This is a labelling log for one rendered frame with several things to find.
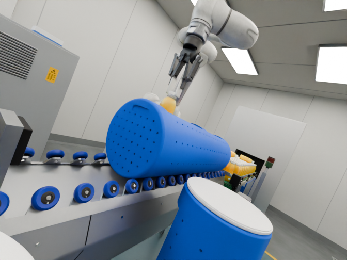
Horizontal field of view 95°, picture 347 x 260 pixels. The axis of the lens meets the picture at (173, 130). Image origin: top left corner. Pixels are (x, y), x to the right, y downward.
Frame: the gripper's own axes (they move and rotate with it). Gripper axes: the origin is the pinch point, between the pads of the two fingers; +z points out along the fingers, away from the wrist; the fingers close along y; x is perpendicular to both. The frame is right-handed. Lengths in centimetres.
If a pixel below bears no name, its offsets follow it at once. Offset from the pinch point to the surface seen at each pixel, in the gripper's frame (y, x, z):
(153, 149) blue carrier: 12.0, -13.1, 23.3
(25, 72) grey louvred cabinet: -161, -14, 25
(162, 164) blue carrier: 14.3, -8.3, 27.1
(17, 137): 6, -42, 26
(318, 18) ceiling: 13, 224, -203
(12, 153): 6, -42, 29
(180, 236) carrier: 29, -8, 41
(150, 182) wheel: 11.3, -6.5, 35.7
